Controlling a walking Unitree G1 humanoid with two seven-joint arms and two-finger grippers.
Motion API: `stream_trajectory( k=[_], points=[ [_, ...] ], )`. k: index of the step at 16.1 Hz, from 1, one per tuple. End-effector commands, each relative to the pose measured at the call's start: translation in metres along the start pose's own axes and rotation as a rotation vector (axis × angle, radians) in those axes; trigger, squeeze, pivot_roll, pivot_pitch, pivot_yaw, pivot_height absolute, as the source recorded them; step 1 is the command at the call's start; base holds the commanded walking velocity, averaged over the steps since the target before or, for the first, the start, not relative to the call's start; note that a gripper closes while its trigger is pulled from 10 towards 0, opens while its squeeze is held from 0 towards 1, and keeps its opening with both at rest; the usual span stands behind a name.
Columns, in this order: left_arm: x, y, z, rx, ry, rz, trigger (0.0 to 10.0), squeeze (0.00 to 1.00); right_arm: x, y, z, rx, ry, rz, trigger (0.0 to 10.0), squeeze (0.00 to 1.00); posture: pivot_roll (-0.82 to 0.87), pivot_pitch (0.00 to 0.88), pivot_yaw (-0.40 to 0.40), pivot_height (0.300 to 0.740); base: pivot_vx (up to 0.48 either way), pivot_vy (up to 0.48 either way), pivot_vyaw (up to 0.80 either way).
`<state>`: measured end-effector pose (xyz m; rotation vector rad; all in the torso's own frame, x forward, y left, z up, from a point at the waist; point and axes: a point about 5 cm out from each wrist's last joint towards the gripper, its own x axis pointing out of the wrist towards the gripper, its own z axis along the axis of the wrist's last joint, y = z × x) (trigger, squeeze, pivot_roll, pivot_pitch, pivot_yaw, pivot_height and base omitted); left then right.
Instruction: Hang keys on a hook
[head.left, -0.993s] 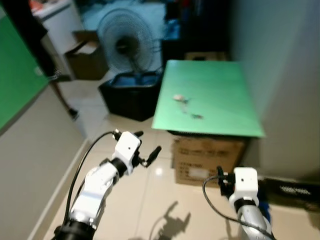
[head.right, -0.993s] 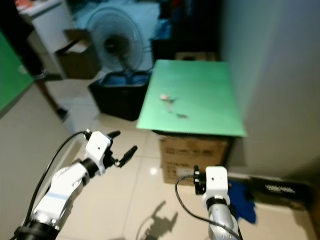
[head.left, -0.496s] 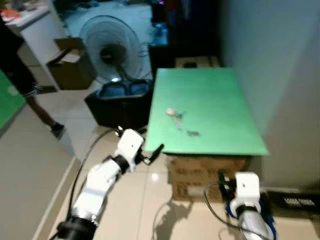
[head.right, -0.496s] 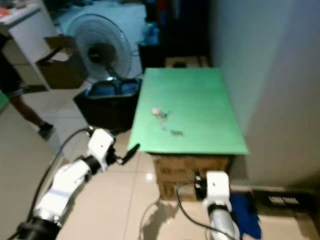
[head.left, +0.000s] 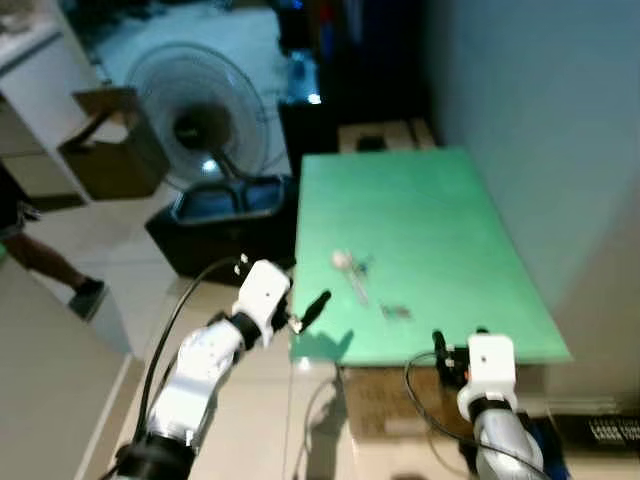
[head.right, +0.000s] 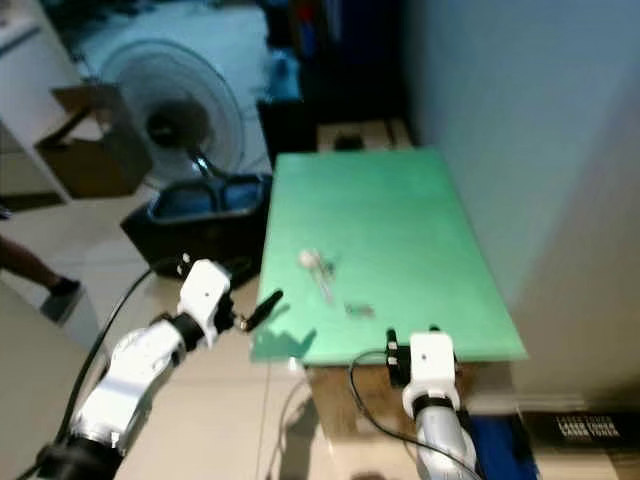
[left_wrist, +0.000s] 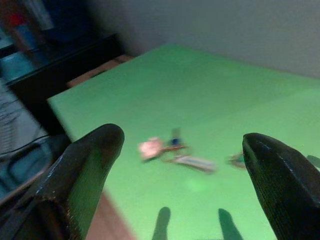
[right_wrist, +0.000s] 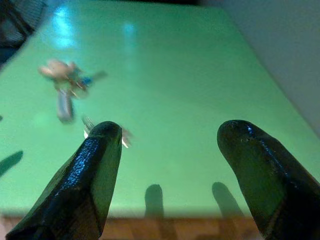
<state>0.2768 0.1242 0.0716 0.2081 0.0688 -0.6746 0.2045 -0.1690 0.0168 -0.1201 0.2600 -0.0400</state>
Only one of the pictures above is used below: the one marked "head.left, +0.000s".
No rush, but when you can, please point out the key with white fob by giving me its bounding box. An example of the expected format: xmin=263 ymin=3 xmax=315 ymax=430
xmin=331 ymin=249 xmax=374 ymax=307

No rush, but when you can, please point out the black storage bin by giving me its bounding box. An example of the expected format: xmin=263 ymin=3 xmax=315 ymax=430
xmin=144 ymin=175 xmax=299 ymax=288

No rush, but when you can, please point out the large brown cardboard box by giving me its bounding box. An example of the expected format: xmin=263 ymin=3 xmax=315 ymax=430
xmin=338 ymin=364 xmax=549 ymax=442

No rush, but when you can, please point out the green table mat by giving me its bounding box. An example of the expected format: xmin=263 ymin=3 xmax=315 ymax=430
xmin=289 ymin=147 xmax=574 ymax=367

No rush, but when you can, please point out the blue box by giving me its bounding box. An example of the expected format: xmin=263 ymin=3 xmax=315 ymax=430
xmin=518 ymin=418 xmax=566 ymax=479

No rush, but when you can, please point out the black laser toner box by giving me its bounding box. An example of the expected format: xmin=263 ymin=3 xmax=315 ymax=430
xmin=553 ymin=411 xmax=640 ymax=453

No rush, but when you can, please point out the clear water bottle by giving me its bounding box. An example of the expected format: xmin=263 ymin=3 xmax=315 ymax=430
xmin=288 ymin=50 xmax=323 ymax=107

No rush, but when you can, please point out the open brown cardboard box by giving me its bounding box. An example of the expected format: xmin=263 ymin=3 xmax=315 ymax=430
xmin=57 ymin=86 xmax=172 ymax=202

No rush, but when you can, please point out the white standing fan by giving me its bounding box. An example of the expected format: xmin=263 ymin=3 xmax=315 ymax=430
xmin=124 ymin=41 xmax=273 ymax=193

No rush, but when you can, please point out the black cabinet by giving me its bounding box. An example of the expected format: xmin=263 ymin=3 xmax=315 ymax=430
xmin=278 ymin=0 xmax=433 ymax=183

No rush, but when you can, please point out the person's leg with dark shoe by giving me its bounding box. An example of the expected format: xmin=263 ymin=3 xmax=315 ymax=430
xmin=0 ymin=165 xmax=109 ymax=322

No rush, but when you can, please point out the white shelf unit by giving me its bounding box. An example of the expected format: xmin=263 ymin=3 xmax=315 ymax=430
xmin=0 ymin=0 xmax=103 ymax=206

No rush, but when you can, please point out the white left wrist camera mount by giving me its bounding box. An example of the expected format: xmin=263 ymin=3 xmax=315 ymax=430
xmin=232 ymin=260 xmax=293 ymax=337

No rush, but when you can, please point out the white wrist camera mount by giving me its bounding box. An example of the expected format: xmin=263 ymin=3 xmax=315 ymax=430
xmin=466 ymin=334 xmax=518 ymax=402
xmin=232 ymin=260 xmax=293 ymax=337

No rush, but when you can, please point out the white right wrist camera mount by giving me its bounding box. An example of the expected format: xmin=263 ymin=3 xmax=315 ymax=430
xmin=466 ymin=334 xmax=518 ymax=402

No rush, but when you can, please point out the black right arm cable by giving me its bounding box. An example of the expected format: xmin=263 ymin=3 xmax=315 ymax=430
xmin=404 ymin=350 xmax=546 ymax=480

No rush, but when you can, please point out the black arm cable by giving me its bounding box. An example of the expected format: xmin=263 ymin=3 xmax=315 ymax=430
xmin=133 ymin=255 xmax=251 ymax=443
xmin=404 ymin=350 xmax=546 ymax=480

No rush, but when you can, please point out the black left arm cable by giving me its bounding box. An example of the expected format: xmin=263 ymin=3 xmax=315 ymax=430
xmin=133 ymin=255 xmax=251 ymax=443

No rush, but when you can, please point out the flat cardboard box with handle hole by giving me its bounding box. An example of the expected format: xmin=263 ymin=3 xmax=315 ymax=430
xmin=337 ymin=119 xmax=438 ymax=154

